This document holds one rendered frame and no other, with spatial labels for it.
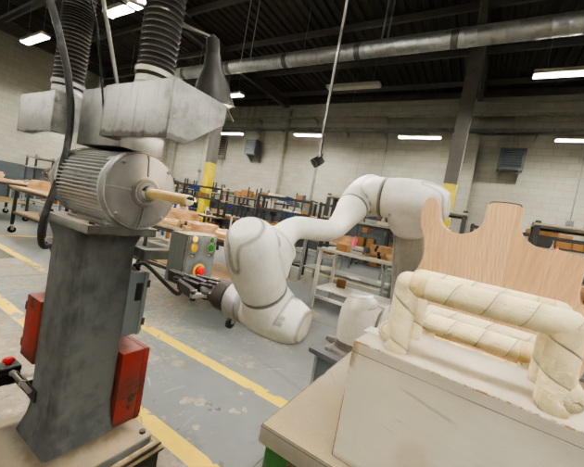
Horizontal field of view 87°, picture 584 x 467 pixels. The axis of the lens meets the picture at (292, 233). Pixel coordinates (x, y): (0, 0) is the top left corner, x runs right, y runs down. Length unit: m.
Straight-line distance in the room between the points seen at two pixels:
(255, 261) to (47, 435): 1.11
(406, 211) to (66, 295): 1.14
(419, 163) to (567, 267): 11.42
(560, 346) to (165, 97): 0.83
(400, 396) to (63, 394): 1.18
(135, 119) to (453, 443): 0.90
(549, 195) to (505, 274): 11.11
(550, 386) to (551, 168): 11.64
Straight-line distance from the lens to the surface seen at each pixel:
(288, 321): 0.65
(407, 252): 1.09
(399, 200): 0.99
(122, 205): 1.09
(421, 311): 0.53
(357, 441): 0.52
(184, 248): 1.25
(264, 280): 0.58
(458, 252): 0.79
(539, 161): 12.04
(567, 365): 0.44
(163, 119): 0.83
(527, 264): 0.78
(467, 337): 0.60
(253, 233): 0.55
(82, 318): 1.32
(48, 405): 1.48
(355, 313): 1.39
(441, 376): 0.45
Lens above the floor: 1.26
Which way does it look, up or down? 3 degrees down
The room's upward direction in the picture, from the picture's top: 10 degrees clockwise
